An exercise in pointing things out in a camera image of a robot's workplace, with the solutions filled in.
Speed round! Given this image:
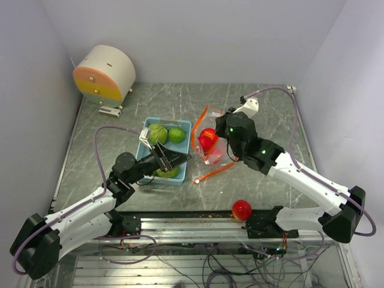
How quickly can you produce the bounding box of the light blue plastic basket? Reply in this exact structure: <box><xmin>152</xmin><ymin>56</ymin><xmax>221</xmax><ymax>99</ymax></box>
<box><xmin>139</xmin><ymin>117</ymin><xmax>191</xmax><ymax>185</ymax></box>

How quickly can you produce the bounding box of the aluminium frame rail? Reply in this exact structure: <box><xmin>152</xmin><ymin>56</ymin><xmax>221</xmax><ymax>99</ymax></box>
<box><xmin>37</xmin><ymin>214</ymin><xmax>346</xmax><ymax>244</ymax></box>

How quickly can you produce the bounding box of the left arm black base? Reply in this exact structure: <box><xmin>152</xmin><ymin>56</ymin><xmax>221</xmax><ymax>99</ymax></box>
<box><xmin>105</xmin><ymin>210</ymin><xmax>142</xmax><ymax>238</ymax></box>

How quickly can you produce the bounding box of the white corner bracket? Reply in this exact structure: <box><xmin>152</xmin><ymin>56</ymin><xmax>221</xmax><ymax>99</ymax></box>
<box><xmin>287</xmin><ymin>85</ymin><xmax>297</xmax><ymax>94</ymax></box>

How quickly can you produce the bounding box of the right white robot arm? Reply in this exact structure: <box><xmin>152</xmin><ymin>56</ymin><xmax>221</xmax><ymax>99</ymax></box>
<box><xmin>215</xmin><ymin>110</ymin><xmax>366</xmax><ymax>244</ymax></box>

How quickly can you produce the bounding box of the red pomegranate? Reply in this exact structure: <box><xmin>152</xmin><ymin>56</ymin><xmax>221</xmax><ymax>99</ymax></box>
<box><xmin>232</xmin><ymin>200</ymin><xmax>253</xmax><ymax>221</ymax></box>

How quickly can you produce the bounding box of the red tomato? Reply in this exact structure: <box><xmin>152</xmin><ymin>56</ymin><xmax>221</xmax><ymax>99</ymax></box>
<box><xmin>197</xmin><ymin>135</ymin><xmax>214</xmax><ymax>155</ymax></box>

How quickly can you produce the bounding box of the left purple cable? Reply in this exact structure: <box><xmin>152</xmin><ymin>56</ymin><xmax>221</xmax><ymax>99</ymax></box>
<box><xmin>11</xmin><ymin>125</ymin><xmax>143</xmax><ymax>275</ymax></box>

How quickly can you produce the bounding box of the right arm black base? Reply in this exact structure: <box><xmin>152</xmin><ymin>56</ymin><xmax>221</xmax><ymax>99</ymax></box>
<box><xmin>241</xmin><ymin>206</ymin><xmax>299</xmax><ymax>239</ymax></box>

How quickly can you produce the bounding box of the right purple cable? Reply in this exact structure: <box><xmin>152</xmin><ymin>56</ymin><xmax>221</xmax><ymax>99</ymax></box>
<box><xmin>241</xmin><ymin>86</ymin><xmax>377</xmax><ymax>262</ymax></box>

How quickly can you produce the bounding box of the clear orange-zip bag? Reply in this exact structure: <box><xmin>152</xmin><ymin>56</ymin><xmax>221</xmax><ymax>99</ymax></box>
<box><xmin>191</xmin><ymin>106</ymin><xmax>235</xmax><ymax>184</ymax></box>

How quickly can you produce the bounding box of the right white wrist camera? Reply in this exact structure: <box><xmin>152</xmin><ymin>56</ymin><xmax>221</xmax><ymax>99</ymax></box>
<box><xmin>236</xmin><ymin>96</ymin><xmax>259</xmax><ymax>118</ymax></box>

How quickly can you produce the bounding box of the white slotted plastic block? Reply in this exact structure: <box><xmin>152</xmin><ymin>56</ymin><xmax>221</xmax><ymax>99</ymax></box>
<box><xmin>98</xmin><ymin>106</ymin><xmax>121</xmax><ymax>118</ymax></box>

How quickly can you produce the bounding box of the purple cable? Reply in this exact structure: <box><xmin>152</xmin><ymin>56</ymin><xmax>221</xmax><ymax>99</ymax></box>
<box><xmin>241</xmin><ymin>86</ymin><xmax>377</xmax><ymax>262</ymax></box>
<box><xmin>11</xmin><ymin>125</ymin><xmax>143</xmax><ymax>275</ymax></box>

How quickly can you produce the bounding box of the round cream drawer box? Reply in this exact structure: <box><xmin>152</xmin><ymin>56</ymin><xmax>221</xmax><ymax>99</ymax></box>
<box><xmin>73</xmin><ymin>44</ymin><xmax>136</xmax><ymax>109</ymax></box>

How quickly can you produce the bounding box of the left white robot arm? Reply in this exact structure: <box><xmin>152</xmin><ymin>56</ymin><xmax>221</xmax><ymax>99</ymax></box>
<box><xmin>10</xmin><ymin>143</ymin><xmax>191</xmax><ymax>280</ymax></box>

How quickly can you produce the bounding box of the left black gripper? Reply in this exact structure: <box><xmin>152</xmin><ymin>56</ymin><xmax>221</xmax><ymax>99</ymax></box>
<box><xmin>127</xmin><ymin>140</ymin><xmax>191</xmax><ymax>184</ymax></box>

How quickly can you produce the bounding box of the large green cabbage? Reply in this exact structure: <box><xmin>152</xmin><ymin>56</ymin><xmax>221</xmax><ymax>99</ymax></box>
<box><xmin>154</xmin><ymin>167</ymin><xmax>180</xmax><ymax>178</ymax></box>
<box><xmin>148</xmin><ymin>124</ymin><xmax>168</xmax><ymax>145</ymax></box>

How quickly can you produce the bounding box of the red yellow apple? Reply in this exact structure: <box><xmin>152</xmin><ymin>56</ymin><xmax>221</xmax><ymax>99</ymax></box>
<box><xmin>200</xmin><ymin>128</ymin><xmax>218</xmax><ymax>142</ymax></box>

